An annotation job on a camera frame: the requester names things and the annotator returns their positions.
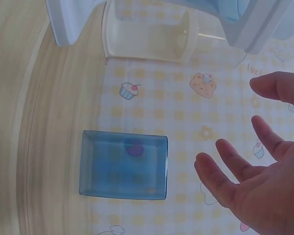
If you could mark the yellow checked cartoon print mat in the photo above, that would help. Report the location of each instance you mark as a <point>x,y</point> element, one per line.
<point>174,110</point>

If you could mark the blue transparent plastic box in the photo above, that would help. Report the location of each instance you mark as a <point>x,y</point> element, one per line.
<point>125,171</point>

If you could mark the person's right thumb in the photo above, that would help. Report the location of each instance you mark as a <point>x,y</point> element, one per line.
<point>276,85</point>

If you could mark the clear cream plastic container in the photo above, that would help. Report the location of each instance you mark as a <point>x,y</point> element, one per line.
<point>147,36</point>

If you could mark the person's right hand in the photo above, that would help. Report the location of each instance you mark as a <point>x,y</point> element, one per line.
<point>272,195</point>

